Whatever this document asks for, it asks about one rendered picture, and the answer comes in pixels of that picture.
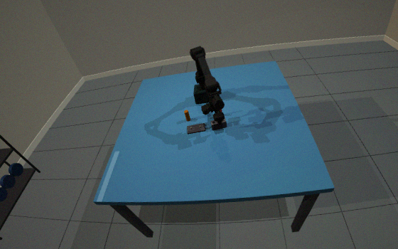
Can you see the orange-brown cylinder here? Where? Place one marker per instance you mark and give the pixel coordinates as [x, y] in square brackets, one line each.
[187, 116]

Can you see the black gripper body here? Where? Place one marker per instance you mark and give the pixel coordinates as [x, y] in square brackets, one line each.
[219, 115]

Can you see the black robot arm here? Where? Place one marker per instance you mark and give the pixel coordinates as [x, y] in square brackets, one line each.
[206, 80]

